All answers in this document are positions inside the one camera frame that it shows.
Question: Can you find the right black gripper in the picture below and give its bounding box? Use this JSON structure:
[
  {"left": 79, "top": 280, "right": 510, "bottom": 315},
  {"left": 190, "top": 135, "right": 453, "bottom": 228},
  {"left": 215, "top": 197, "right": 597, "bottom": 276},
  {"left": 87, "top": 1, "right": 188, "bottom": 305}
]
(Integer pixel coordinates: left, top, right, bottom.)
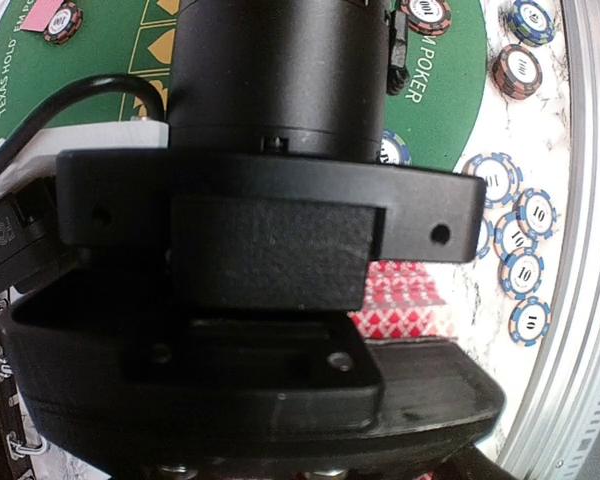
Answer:
[{"left": 2, "top": 149, "right": 505, "bottom": 473}]

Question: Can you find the red playing card deck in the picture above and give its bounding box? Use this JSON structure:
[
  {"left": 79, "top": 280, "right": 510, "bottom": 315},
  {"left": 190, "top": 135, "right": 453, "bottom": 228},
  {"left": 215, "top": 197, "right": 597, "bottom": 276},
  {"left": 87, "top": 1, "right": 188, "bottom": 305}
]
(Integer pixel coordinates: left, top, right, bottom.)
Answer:
[{"left": 349, "top": 261, "right": 457, "bottom": 340}]

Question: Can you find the red card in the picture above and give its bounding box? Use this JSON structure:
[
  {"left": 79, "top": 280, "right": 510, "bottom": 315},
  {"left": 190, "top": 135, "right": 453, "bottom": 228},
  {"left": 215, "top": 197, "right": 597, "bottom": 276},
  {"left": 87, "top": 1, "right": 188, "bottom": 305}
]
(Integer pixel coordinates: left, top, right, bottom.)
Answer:
[{"left": 20, "top": 0, "right": 63, "bottom": 33}]

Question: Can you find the brown chip stack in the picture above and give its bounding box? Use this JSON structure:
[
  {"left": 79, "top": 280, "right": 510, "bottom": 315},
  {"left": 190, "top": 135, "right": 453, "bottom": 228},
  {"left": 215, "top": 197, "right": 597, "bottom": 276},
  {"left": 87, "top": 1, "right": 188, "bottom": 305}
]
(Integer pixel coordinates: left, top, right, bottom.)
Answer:
[{"left": 492, "top": 44, "right": 543, "bottom": 100}]

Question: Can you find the black poker chip case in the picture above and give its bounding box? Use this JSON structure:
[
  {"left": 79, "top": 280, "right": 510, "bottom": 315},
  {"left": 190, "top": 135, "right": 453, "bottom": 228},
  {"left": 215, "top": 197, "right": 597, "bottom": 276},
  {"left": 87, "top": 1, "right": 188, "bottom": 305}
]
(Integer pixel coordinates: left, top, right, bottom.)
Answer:
[{"left": 0, "top": 294, "right": 51, "bottom": 480}]

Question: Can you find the scattered blue ten chip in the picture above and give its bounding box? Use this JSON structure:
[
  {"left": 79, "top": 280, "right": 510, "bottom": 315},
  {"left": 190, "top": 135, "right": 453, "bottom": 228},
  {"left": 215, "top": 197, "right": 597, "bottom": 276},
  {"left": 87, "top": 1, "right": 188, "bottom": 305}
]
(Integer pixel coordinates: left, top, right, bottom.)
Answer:
[
  {"left": 498, "top": 247, "right": 544, "bottom": 300},
  {"left": 493, "top": 212, "right": 538, "bottom": 262},
  {"left": 515, "top": 188, "right": 557, "bottom": 241},
  {"left": 509, "top": 296, "right": 551, "bottom": 347},
  {"left": 476, "top": 217, "right": 494, "bottom": 259}
]

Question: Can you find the round green poker mat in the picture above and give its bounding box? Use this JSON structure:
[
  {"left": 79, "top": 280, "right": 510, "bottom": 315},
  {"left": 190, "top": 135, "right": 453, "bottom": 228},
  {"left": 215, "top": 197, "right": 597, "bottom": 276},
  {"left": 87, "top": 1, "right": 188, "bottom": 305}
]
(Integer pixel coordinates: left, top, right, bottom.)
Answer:
[{"left": 0, "top": 1, "right": 488, "bottom": 171}]

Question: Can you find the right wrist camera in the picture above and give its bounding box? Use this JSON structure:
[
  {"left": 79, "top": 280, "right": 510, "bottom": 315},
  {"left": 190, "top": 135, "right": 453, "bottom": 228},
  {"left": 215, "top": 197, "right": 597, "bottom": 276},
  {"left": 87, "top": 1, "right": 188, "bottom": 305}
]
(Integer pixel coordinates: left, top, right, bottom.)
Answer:
[{"left": 0, "top": 120, "right": 169, "bottom": 295}]

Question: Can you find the front aluminium rail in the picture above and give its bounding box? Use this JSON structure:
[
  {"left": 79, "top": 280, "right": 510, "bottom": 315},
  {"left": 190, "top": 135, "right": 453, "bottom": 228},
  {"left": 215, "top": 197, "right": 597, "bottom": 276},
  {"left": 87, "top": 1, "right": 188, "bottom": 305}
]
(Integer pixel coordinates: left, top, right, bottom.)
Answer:
[{"left": 498, "top": 1, "right": 600, "bottom": 479}]

